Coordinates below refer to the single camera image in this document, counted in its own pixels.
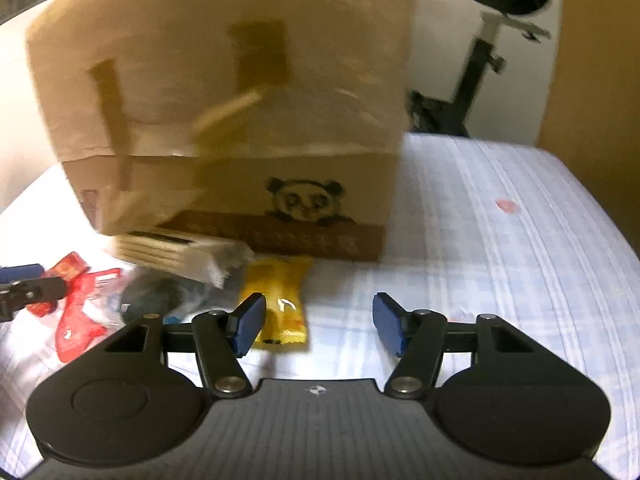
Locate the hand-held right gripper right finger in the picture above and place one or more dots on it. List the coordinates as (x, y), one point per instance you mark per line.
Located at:
(390, 324)

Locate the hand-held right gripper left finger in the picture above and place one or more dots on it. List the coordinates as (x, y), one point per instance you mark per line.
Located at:
(248, 324)

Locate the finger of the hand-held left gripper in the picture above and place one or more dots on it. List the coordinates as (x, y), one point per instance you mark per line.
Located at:
(21, 272)

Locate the yellow snack packet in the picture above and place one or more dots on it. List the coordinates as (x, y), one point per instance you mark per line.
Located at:
(277, 300)

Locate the red snack packet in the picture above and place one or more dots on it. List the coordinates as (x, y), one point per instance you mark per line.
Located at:
(70, 267)
(82, 320)

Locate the cardboard box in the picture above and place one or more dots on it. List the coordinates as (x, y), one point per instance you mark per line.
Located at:
(225, 110)

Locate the dark snack packet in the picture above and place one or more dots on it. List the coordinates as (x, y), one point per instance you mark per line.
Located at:
(160, 295)

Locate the clear pack of beige wafers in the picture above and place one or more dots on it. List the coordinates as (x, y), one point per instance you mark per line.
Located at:
(185, 255)

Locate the plaid bed sheet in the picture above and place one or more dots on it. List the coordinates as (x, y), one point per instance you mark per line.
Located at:
(500, 260)

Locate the black exercise bike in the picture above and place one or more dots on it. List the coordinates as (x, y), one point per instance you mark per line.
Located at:
(480, 60)

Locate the wooden door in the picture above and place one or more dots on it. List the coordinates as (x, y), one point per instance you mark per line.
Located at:
(595, 85)

